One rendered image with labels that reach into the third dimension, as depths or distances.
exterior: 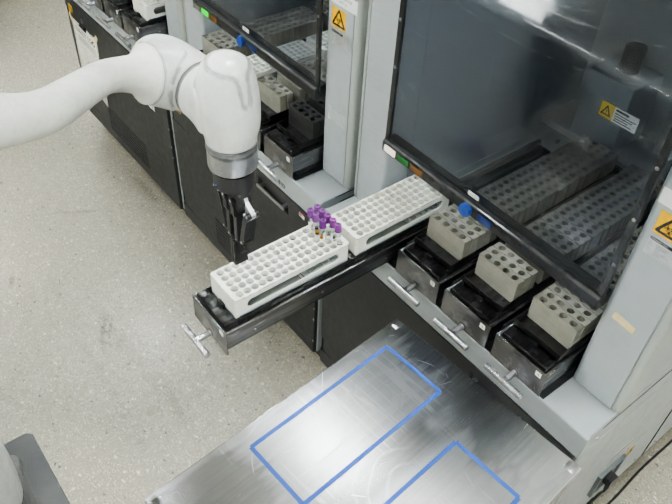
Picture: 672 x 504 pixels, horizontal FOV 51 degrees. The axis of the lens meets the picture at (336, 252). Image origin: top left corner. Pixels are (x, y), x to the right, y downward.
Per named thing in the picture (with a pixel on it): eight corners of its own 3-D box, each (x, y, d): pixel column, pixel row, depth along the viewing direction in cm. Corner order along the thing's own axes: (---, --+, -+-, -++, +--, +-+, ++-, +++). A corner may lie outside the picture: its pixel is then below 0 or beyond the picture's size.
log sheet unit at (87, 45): (85, 84, 309) (66, 5, 284) (112, 113, 294) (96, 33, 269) (79, 85, 308) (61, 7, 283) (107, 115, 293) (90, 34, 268)
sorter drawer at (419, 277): (576, 169, 200) (585, 143, 194) (617, 195, 192) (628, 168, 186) (380, 278, 166) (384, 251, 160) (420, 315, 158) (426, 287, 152)
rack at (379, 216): (421, 188, 180) (424, 169, 175) (448, 210, 174) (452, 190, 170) (328, 235, 166) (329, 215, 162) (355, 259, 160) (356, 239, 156)
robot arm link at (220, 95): (275, 140, 123) (227, 108, 129) (273, 59, 112) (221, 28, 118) (225, 165, 117) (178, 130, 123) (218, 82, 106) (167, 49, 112)
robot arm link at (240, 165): (239, 118, 127) (241, 146, 131) (194, 135, 123) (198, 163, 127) (268, 143, 122) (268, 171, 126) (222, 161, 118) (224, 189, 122)
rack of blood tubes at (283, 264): (321, 237, 165) (322, 217, 161) (348, 262, 160) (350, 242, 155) (211, 293, 151) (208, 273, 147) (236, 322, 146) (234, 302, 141)
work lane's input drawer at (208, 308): (422, 200, 187) (427, 173, 181) (459, 229, 180) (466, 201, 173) (176, 325, 153) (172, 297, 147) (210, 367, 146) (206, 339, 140)
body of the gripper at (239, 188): (264, 170, 126) (265, 210, 132) (238, 147, 130) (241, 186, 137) (227, 185, 122) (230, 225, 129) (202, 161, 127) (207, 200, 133)
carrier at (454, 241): (467, 259, 160) (472, 239, 156) (461, 262, 159) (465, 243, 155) (431, 230, 166) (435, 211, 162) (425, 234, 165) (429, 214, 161)
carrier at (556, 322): (576, 346, 143) (584, 327, 139) (569, 351, 142) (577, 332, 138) (532, 310, 149) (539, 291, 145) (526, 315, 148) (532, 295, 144)
